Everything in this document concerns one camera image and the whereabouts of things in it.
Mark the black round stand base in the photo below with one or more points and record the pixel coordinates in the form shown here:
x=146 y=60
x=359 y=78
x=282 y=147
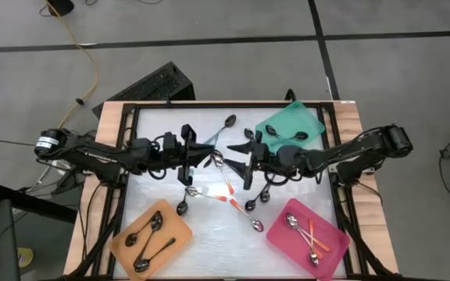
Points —
x=61 y=6

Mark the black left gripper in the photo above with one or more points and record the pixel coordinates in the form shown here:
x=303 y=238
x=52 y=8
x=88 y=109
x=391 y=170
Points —
x=174 y=150

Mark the yellow tape roll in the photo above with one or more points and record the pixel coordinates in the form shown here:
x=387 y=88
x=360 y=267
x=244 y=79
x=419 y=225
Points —
x=27 y=255

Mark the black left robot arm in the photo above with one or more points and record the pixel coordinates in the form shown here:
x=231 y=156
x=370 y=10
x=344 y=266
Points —
x=92 y=154

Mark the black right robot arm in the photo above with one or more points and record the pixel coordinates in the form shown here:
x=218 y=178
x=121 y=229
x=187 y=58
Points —
x=365 y=146

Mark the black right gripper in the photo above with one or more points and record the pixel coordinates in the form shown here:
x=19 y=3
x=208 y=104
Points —
x=264 y=156

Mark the teal plastic tray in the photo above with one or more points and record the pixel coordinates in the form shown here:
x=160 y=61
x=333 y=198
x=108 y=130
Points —
x=307 y=117

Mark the pile of spoons on table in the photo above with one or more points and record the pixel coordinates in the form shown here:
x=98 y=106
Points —
x=240 y=104

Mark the black perforated computer case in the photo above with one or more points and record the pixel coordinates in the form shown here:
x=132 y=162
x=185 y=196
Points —
x=158 y=84

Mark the small black bracket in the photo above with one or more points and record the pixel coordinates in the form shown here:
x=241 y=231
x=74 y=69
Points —
x=290 y=95

